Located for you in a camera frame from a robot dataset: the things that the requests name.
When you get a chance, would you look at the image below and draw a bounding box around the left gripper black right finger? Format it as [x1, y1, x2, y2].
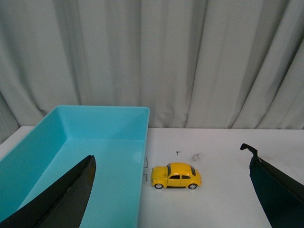
[240, 143, 304, 228]

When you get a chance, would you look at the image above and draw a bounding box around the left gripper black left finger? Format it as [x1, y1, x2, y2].
[0, 155, 96, 228]

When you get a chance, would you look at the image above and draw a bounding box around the turquoise plastic bin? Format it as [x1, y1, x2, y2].
[0, 105, 150, 228]

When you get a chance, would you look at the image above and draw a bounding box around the yellow beetle toy car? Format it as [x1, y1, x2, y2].
[151, 162, 202, 190]

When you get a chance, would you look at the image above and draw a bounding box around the white curtain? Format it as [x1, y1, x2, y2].
[0, 0, 304, 141]

